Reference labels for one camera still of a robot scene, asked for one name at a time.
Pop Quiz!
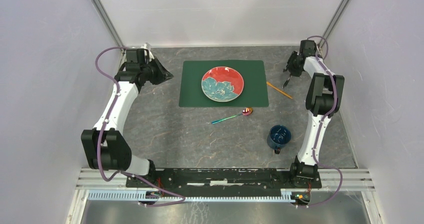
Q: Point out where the green rectangular placemat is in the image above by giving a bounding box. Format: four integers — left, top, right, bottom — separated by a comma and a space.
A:
179, 59, 269, 108

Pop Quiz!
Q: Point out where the iridescent rainbow metal spoon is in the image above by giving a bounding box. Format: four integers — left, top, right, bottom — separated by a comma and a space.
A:
211, 107, 253, 124

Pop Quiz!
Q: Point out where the red teal floral plate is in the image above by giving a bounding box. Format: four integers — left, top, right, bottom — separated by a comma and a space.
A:
201, 66, 245, 103

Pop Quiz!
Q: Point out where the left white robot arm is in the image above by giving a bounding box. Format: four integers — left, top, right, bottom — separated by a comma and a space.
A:
81, 43, 173, 188

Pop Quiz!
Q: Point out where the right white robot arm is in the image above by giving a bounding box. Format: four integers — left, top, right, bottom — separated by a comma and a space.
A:
284, 36, 345, 188

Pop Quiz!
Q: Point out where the yellow pencil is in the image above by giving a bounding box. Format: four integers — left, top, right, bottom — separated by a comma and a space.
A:
266, 81, 293, 100

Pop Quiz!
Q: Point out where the dark blue mug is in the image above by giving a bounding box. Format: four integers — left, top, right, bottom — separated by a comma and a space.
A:
266, 125, 292, 155

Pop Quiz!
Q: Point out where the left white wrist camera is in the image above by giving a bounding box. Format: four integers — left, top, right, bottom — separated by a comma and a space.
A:
141, 42, 155, 61

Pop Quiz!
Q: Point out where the blue slotted cable duct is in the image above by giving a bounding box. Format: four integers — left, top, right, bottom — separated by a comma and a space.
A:
87, 190, 310, 204

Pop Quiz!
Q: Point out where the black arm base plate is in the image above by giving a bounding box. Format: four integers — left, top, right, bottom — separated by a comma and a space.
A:
145, 168, 323, 198

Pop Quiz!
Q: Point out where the aluminium frame rail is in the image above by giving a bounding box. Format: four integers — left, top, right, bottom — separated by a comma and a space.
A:
76, 168, 376, 192

